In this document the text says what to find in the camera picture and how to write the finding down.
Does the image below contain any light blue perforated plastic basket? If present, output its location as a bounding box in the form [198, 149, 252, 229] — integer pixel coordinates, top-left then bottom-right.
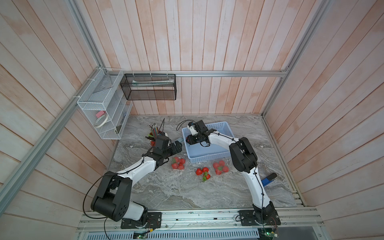
[182, 122, 235, 164]

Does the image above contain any blue small card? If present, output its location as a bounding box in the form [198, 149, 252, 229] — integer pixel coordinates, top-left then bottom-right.
[262, 178, 275, 187]

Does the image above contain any red strawberry basket corner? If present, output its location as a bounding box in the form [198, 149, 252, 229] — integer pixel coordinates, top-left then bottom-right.
[196, 169, 203, 176]

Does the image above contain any black mesh wall basket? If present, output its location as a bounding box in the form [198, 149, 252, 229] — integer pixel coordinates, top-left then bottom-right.
[120, 73, 177, 101]

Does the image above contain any white tape roll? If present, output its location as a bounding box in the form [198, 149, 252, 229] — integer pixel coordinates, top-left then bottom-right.
[94, 114, 109, 129]

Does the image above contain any white wire mesh shelf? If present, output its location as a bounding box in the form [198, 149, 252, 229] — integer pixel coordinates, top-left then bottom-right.
[77, 68, 133, 140]

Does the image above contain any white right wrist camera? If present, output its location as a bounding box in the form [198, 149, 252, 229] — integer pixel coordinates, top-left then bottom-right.
[188, 122, 198, 136]

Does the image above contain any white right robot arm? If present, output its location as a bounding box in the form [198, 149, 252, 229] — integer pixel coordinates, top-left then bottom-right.
[186, 121, 281, 225]

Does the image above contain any pink sticky note pad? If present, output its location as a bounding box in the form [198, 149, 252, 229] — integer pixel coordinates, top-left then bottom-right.
[95, 111, 106, 119]

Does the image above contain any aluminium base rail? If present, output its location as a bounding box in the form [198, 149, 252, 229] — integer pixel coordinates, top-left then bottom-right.
[75, 207, 327, 237]

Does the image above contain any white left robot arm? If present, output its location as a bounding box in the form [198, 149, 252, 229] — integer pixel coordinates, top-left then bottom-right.
[91, 135, 183, 225]

